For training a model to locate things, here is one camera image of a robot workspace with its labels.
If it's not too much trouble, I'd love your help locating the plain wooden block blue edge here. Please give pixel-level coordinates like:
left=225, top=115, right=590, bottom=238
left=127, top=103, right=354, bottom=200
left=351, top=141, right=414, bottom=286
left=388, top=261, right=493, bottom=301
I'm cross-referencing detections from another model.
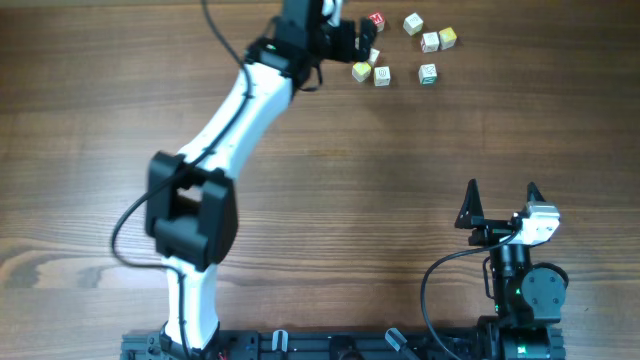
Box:
left=367, top=48, right=380, bottom=67

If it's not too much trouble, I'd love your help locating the yellow topped wooden block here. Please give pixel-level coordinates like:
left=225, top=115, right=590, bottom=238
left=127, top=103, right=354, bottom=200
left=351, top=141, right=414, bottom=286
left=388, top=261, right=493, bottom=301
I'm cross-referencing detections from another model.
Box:
left=352, top=62, right=372, bottom=83

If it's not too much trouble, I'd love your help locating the wooden block with O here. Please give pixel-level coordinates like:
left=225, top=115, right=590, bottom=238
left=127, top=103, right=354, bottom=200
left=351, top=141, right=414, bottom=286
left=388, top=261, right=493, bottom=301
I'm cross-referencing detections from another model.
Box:
left=374, top=66, right=391, bottom=87

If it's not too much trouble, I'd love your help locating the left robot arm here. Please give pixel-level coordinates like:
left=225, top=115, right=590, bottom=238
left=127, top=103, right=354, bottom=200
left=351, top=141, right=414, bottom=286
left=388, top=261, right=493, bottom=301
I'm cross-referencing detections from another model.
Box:
left=145, top=1, right=378, bottom=359

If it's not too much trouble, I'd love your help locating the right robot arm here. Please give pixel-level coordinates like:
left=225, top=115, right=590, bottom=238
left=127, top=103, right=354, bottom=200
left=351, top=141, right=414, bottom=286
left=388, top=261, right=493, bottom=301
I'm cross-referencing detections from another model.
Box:
left=455, top=179, right=569, bottom=360

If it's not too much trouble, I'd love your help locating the red letter M block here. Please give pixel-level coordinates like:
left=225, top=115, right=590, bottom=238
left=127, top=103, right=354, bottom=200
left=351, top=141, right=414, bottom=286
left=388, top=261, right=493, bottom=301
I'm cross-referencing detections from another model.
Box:
left=368, top=12, right=386, bottom=32

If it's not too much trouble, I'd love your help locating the plain wooden block top right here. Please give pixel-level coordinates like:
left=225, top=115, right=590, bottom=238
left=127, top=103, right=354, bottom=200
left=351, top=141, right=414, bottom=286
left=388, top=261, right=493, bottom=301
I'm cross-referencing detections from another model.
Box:
left=403, top=12, right=424, bottom=36

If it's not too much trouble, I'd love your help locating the red edged block right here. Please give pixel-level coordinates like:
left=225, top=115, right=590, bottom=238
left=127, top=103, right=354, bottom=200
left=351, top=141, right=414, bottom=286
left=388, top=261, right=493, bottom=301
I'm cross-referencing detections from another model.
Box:
left=421, top=32, right=440, bottom=53

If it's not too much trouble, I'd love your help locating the green edged block right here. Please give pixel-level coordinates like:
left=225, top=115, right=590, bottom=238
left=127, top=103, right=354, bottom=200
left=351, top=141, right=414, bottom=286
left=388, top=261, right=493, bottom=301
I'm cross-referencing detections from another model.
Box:
left=418, top=64, right=438, bottom=85

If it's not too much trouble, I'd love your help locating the yellow block far right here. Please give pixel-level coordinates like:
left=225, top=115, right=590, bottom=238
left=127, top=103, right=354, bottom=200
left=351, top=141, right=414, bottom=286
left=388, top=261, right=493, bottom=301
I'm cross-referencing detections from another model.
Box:
left=438, top=27, right=457, bottom=50

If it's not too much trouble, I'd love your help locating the right camera cable black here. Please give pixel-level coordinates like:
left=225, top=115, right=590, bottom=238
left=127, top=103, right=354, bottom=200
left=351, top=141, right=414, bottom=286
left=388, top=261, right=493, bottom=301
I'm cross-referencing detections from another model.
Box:
left=420, top=227, right=524, bottom=360

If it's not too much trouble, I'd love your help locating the camera cable black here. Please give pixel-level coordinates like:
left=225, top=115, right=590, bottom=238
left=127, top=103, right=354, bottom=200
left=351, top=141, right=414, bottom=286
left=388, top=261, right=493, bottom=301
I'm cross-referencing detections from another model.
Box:
left=420, top=227, right=524, bottom=360
left=110, top=0, right=253, bottom=359

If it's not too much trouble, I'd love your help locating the left camera cable black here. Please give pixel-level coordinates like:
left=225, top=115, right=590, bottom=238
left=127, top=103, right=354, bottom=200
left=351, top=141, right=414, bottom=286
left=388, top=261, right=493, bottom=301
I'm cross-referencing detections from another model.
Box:
left=110, top=0, right=253, bottom=359

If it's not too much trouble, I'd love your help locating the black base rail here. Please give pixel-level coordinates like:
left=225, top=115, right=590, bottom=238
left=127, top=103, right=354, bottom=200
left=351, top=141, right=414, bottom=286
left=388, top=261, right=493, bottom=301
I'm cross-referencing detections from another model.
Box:
left=120, top=327, right=566, bottom=360

